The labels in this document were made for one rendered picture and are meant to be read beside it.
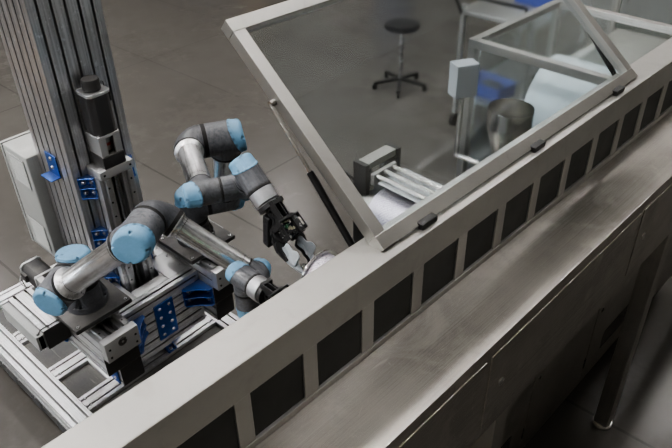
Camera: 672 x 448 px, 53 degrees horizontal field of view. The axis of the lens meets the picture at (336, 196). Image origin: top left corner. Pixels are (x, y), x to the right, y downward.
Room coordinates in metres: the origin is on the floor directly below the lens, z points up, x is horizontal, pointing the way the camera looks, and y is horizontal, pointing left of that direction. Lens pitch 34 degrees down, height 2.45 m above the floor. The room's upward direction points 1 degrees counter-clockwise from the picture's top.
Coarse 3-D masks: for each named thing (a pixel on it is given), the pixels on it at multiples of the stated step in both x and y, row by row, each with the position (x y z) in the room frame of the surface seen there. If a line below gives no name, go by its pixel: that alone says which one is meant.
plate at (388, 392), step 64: (576, 192) 1.51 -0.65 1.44; (640, 192) 1.50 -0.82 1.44; (512, 256) 1.24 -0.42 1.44; (576, 256) 1.23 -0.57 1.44; (640, 256) 1.52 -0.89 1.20; (448, 320) 1.03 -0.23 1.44; (512, 320) 1.02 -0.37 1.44; (576, 320) 1.25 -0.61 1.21; (384, 384) 0.86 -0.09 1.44; (448, 384) 0.86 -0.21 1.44; (512, 384) 1.04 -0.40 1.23
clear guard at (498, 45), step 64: (384, 0) 1.56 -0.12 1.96; (448, 0) 1.67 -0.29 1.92; (512, 0) 1.79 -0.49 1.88; (320, 64) 1.32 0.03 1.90; (384, 64) 1.40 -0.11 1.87; (448, 64) 1.49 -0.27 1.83; (512, 64) 1.59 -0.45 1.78; (576, 64) 1.70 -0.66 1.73; (320, 128) 1.18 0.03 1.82; (384, 128) 1.25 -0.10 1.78; (448, 128) 1.32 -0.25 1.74; (512, 128) 1.41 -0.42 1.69; (384, 192) 1.11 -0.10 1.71
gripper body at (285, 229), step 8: (272, 200) 1.49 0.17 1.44; (280, 200) 1.50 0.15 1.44; (264, 208) 1.49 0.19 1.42; (272, 208) 1.49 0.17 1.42; (280, 208) 1.49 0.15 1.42; (272, 216) 1.50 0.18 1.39; (280, 216) 1.47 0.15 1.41; (288, 216) 1.47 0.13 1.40; (296, 216) 1.48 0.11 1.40; (272, 224) 1.50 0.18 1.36; (280, 224) 1.44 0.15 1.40; (288, 224) 1.47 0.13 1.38; (296, 224) 1.46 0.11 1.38; (304, 224) 1.48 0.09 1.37; (272, 232) 1.48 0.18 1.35; (280, 232) 1.46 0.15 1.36; (288, 232) 1.44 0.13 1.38; (296, 232) 1.45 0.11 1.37; (280, 240) 1.46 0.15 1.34; (288, 240) 1.44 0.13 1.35
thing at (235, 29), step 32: (288, 0) 1.41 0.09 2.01; (320, 0) 1.45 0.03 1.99; (576, 0) 1.91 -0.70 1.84; (224, 32) 1.30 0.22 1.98; (256, 64) 1.23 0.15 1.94; (288, 96) 1.20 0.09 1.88; (544, 128) 1.43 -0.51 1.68; (320, 160) 1.11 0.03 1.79; (512, 160) 1.31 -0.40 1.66; (320, 192) 1.09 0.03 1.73; (352, 192) 1.07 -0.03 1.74; (448, 192) 1.16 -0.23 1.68; (416, 224) 1.07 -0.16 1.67
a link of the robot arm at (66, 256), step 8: (64, 248) 1.82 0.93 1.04; (72, 248) 1.82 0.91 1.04; (80, 248) 1.82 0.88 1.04; (88, 248) 1.82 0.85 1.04; (56, 256) 1.77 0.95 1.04; (64, 256) 1.76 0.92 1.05; (72, 256) 1.76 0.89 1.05; (80, 256) 1.77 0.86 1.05; (56, 264) 1.75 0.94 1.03; (64, 264) 1.74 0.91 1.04; (72, 264) 1.74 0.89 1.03
